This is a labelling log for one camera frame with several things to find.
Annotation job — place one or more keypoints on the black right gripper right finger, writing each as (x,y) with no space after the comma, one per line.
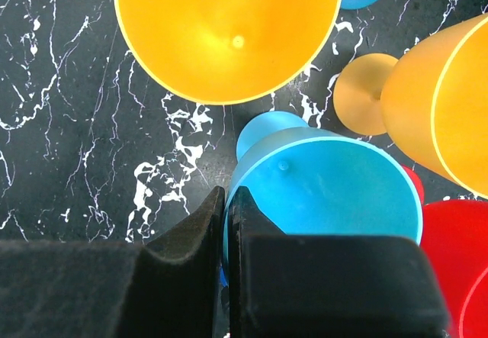
(326,286)

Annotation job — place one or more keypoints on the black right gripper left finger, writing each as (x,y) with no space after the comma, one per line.
(165,288)

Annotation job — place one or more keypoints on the red wine glass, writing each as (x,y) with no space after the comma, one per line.
(454,237)

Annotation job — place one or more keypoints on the yellow wine glass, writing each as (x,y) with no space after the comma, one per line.
(432,102)

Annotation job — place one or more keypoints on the orange-yellow wine glass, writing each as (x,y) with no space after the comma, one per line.
(225,52)

